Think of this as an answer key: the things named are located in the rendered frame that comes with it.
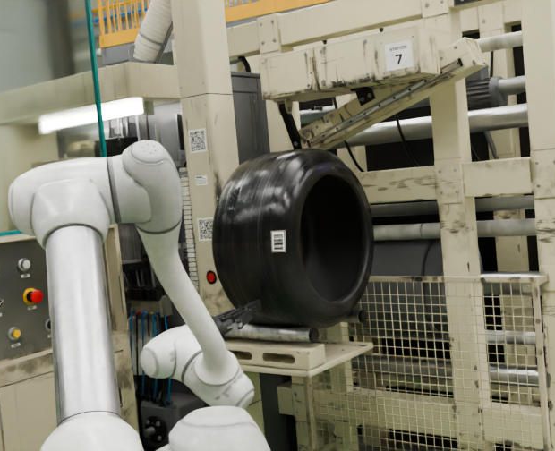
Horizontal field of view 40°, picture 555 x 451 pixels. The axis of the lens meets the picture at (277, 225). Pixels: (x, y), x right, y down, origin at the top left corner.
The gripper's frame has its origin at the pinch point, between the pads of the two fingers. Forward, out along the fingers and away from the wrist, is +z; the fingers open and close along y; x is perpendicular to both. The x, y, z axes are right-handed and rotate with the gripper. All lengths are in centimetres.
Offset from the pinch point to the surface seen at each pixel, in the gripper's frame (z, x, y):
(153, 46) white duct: 63, -84, 78
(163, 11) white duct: 63, -96, 70
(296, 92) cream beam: 55, -57, 10
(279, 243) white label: 5.0, -17.3, -10.1
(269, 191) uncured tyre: 10.7, -31.4, -5.6
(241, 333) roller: 11.0, 12.2, 15.7
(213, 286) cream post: 20.5, 0.3, 32.3
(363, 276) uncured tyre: 42.8, 3.7, -11.7
